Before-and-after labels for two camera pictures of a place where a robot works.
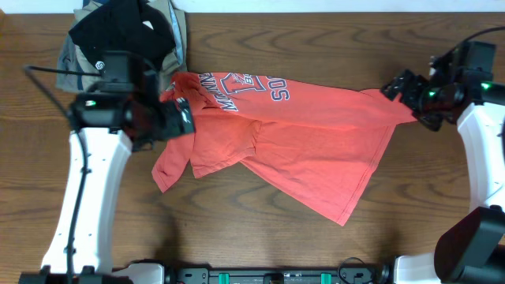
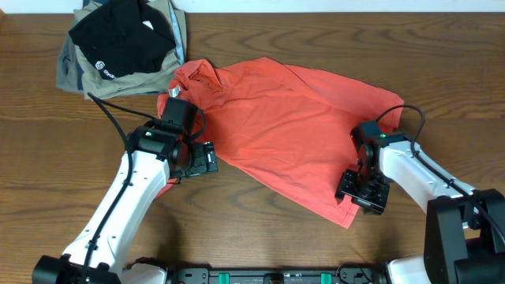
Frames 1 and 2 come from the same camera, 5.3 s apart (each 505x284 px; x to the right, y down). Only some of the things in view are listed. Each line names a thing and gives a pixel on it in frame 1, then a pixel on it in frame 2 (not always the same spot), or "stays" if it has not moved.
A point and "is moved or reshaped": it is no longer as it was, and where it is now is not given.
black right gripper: [407, 90] -> [364, 193]
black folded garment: [122, 25] stays
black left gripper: [178, 119] -> [204, 160]
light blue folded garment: [177, 32] stays
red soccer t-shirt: [321, 145] is moved or reshaped
